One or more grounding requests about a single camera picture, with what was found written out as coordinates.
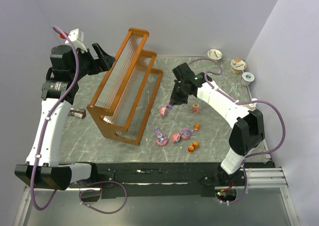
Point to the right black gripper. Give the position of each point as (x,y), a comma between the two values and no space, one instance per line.
(179,92)

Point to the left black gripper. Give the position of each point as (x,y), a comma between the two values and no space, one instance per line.
(94,60)

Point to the pink egg toy white frill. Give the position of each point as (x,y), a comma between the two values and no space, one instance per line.
(163,111)

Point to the pink ball purple bunny toy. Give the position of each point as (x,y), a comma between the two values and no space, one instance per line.
(185,133)

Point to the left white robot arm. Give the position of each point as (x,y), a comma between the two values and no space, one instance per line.
(41,168)

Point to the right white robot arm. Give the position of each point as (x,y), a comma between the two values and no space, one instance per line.
(247,125)

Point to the orange wooden tiered shelf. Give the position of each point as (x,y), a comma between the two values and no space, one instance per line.
(123,101)

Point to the pink pot toy green top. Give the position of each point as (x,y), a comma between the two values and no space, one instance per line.
(195,108)

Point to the white yogurt cup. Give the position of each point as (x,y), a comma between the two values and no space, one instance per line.
(215,55)

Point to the orange bear toy upper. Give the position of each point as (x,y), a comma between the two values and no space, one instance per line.
(196,127)

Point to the orange yogurt cup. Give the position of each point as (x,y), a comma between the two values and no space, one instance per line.
(237,66)

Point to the pink egg toy blue spots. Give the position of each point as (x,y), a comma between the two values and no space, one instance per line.
(175,138)

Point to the brown chocolate bar wrapper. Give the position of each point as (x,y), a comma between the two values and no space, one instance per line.
(76,112)

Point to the orange bear toy right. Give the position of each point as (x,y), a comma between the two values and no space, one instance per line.
(195,144)

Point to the beige soap pump bottle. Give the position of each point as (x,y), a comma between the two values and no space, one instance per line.
(251,106)

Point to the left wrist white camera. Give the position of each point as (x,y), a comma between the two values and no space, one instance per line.
(76,37)

